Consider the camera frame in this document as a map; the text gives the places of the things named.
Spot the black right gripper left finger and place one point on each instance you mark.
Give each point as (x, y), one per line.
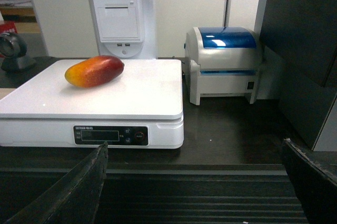
(72, 199)

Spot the dark red mango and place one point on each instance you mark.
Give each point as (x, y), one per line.
(94, 71)

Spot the black barcode scanner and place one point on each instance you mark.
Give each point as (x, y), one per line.
(14, 50)

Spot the beige plastic tray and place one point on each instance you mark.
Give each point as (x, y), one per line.
(5, 91)

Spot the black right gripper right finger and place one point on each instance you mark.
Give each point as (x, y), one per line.
(314, 182)

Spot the white checkout scale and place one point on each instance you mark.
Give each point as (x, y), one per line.
(142, 108)

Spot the red bin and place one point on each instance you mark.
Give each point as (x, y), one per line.
(7, 27)

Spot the wooden shelf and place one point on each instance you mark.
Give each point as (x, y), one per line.
(21, 12)

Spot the white blue label printer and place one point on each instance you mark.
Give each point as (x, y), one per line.
(222, 62)

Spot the white POS terminal stand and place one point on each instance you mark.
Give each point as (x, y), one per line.
(125, 28)

